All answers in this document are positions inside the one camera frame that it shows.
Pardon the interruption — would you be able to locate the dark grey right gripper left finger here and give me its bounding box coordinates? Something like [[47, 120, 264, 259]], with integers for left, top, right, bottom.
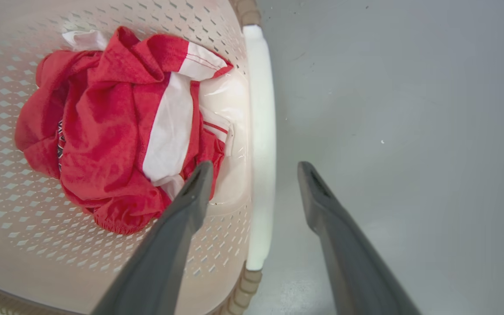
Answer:
[[91, 161, 214, 315]]

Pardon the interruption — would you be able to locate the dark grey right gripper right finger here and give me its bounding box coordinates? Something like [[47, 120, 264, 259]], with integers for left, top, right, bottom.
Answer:
[[297, 161, 422, 315]]

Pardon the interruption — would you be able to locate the beige perforated plastic laundry basket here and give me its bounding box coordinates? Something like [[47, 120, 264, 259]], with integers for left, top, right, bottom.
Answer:
[[0, 0, 277, 315]]

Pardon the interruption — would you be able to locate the red and white garment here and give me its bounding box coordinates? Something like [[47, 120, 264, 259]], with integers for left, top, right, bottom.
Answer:
[[14, 26, 235, 235]]

